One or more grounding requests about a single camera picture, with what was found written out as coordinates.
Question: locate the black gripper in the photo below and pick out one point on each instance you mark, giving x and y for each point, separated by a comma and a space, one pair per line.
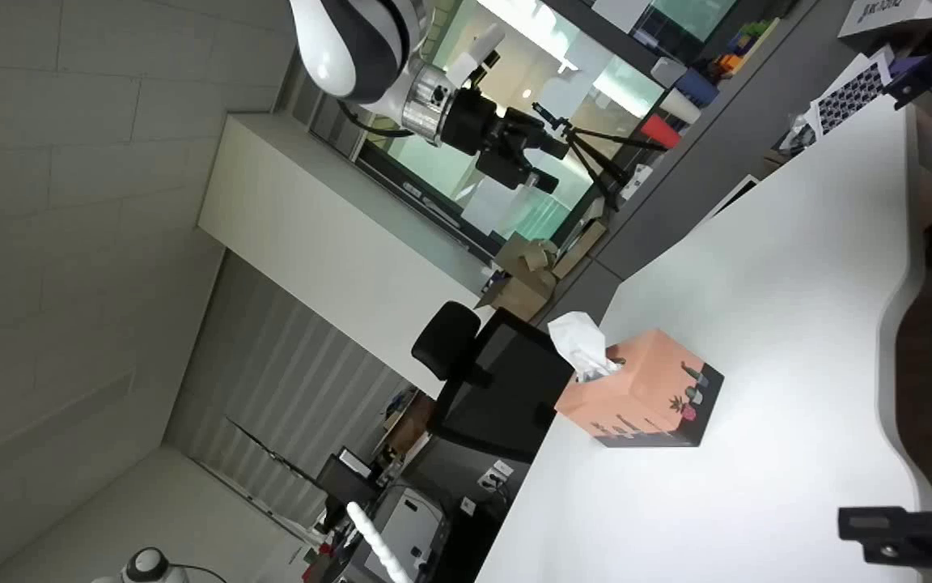
500, 138

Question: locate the white tissue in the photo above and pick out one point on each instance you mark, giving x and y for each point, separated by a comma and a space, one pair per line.
580, 345

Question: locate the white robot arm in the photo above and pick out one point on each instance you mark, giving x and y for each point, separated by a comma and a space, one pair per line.
371, 53

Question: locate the cardboard box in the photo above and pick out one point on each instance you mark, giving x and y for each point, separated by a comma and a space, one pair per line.
521, 281

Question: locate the orange black tissue box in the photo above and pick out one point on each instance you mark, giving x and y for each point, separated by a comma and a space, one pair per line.
658, 397

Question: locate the black office chair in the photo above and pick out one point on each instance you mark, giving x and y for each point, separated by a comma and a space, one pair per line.
500, 381

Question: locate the black camera tripod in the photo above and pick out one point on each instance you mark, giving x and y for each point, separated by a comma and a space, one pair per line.
606, 174

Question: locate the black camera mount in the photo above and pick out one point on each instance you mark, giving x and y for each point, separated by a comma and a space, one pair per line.
887, 537

